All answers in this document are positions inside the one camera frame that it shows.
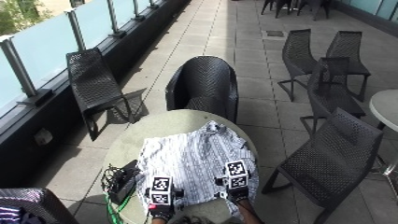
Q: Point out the white wall outlet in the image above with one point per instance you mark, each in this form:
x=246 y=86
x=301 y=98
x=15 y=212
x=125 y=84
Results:
x=43 y=137

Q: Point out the white striped shirt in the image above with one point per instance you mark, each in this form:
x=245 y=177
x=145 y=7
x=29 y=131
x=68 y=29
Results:
x=195 y=155

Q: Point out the dark woven armchair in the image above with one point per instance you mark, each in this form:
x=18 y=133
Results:
x=37 y=202

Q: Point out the person's left hand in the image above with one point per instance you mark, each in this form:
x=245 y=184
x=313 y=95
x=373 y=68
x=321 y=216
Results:
x=161 y=213

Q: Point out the white round table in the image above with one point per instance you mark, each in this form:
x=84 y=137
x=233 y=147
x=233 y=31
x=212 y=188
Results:
x=388 y=107

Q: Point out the purple striped cloth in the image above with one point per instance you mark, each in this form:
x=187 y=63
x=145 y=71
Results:
x=10 y=215

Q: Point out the person's right hand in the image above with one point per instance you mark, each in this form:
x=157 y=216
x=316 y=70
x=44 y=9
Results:
x=240 y=193

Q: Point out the metal floor drain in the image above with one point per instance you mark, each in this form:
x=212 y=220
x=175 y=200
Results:
x=274 y=33

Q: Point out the black perforated chair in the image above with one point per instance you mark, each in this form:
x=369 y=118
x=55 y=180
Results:
x=348 y=49
x=332 y=90
x=332 y=161
x=93 y=81
x=297 y=56

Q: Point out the white marker cube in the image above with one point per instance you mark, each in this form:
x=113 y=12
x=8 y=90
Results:
x=161 y=184
x=236 y=169

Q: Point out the group of black chairs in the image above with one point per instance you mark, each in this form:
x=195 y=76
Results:
x=290 y=4

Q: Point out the frosted glass railing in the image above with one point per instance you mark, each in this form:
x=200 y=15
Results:
x=41 y=46

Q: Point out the black woven armchair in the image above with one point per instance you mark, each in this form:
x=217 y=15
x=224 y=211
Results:
x=203 y=84

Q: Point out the black electronics box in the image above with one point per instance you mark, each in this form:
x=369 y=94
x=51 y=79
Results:
x=124 y=183

